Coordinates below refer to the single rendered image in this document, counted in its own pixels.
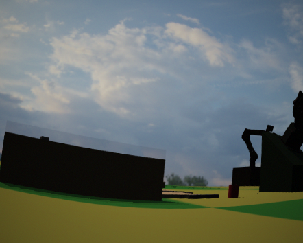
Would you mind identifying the tan strip with purple zigzag pattern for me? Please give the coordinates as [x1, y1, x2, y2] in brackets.
[162, 192, 195, 198]

